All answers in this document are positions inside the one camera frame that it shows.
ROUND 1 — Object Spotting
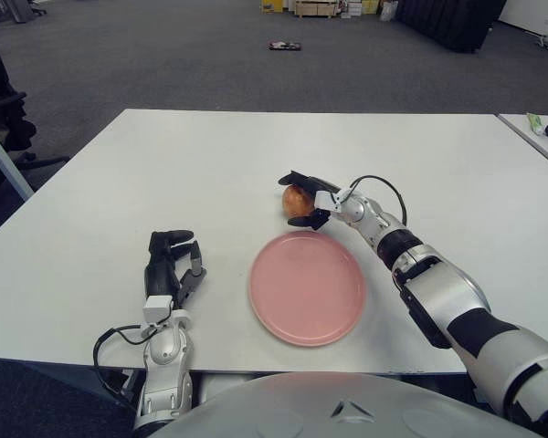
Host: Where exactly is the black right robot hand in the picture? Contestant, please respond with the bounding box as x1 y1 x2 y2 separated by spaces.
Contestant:
277 169 343 230

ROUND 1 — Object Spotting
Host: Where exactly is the black office chair with jacket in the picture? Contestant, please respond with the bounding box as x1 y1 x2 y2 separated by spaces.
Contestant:
0 25 70 193

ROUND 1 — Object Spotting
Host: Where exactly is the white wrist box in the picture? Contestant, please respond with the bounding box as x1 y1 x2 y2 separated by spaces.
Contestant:
142 295 174 324
313 190 343 214

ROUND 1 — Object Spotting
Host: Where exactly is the wooden pallet crate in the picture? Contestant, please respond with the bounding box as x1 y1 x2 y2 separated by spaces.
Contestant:
294 0 339 19

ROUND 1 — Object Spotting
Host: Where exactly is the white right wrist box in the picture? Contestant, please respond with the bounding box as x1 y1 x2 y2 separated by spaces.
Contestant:
313 190 343 214

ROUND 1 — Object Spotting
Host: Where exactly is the black curtain partition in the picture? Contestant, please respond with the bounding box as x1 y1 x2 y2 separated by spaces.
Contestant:
395 0 507 54

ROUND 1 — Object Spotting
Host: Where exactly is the red apple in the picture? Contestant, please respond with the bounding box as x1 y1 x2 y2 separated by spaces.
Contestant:
281 183 316 218

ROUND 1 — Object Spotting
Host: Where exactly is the grey robot torso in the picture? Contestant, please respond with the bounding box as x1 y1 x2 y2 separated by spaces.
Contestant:
145 370 538 438

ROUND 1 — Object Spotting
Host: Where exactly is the pink round plate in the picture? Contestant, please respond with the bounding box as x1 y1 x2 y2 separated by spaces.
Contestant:
248 230 366 348

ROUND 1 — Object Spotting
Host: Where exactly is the white side table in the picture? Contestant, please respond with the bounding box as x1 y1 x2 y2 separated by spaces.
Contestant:
496 113 548 177

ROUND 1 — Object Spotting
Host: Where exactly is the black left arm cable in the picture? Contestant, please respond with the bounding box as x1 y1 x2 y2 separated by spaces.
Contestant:
93 323 154 398

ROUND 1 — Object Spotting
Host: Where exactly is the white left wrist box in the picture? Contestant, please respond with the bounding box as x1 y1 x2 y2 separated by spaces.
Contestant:
142 295 174 324

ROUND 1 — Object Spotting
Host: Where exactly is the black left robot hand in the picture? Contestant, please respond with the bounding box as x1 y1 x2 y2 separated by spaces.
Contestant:
143 229 208 311

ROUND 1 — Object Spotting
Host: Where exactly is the grey desk leg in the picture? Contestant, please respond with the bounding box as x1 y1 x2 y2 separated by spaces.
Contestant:
0 119 36 202

